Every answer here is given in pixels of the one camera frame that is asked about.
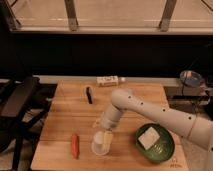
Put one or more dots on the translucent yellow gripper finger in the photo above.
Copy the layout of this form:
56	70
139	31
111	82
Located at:
107	138

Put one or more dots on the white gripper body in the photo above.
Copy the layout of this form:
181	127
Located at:
111	117

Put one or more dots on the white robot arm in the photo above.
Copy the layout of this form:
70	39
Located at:
196	129

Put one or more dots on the orange carrot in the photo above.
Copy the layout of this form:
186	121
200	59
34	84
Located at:
75	146

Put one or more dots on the white small box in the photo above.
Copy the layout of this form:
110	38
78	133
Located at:
107	81

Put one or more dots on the white sponge block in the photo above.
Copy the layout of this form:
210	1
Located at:
149	138

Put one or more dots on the green bowl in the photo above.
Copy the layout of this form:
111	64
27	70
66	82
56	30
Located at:
150	154

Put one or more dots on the silver fork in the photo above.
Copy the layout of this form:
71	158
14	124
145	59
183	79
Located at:
160	147

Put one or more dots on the black chair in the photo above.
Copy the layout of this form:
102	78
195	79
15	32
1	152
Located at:
27	104

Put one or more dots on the silver round metal object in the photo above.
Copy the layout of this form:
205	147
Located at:
193	81

